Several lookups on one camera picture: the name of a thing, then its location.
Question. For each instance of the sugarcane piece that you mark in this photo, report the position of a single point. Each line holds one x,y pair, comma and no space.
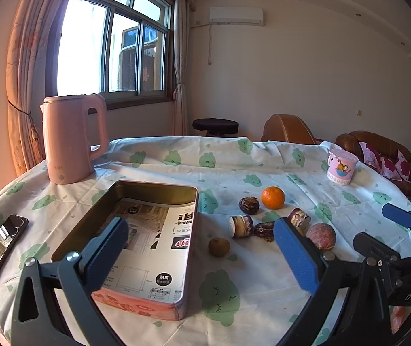
300,220
240,226

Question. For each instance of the floral pink cushion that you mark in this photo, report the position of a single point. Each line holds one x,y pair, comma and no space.
398,169

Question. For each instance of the black smartphone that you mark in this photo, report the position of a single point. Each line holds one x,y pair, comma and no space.
10,232

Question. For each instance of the brown leather sofa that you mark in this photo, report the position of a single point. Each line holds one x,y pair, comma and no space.
383,145

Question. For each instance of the dark chestnut far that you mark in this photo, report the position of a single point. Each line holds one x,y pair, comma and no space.
249,205

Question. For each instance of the mandarin orange on table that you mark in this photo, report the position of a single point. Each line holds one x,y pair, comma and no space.
273,197

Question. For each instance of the dark chestnut near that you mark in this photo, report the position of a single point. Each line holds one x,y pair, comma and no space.
264,230

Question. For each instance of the dark chestnut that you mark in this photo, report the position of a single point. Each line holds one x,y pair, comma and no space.
249,205
264,230

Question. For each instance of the purple passion fruit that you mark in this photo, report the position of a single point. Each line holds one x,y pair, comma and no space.
323,236

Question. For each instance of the printed paper sheet in tin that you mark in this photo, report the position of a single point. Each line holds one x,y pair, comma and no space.
153,263

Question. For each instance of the pink electric kettle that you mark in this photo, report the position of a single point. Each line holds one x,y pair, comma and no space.
66,144

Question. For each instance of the smooth orange kumquat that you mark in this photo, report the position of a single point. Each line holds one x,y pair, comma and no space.
399,315

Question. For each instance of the window with dark frame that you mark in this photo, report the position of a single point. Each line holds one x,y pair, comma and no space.
120,49

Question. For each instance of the black round stool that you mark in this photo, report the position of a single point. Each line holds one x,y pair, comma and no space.
216,127

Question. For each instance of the beige curtain right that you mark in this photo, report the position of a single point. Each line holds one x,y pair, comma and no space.
181,28

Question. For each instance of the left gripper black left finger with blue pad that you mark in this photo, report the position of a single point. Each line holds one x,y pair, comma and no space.
37,318

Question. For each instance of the brown longan fruit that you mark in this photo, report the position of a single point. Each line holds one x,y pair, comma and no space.
219,247

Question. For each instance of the pink metal tin box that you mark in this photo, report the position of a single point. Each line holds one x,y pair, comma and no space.
98,218

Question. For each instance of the white air conditioner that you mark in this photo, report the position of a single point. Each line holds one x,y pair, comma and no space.
236,15

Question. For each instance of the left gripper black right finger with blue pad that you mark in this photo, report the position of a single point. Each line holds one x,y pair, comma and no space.
322,275

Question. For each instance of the pink curtain left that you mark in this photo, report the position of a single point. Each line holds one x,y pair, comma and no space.
27,41

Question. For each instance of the white tablecloth green clouds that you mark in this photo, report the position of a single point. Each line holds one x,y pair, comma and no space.
250,296

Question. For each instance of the brown leather armchair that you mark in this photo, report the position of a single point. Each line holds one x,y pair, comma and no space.
288,128

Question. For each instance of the pink cartoon mug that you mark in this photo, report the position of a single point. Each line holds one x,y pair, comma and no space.
341,166

